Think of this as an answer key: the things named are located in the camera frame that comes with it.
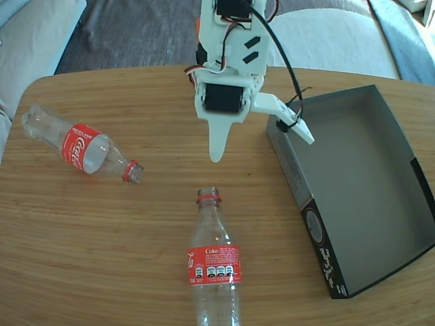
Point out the clear bottle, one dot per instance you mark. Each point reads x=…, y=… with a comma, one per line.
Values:
x=76, y=149
x=215, y=268

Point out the grey cardboard box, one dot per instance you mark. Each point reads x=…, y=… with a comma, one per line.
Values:
x=357, y=186

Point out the orange and black clamp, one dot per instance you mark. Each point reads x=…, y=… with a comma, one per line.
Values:
x=198, y=30

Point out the light grey sofa cushion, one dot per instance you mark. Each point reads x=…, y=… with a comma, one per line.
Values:
x=30, y=51
x=333, y=40

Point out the light blue blanket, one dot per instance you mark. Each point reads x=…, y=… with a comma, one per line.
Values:
x=408, y=44

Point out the flat white camera mount plate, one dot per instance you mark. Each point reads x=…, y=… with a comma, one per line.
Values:
x=272, y=103

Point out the small black camera module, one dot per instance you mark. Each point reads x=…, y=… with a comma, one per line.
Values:
x=284, y=126

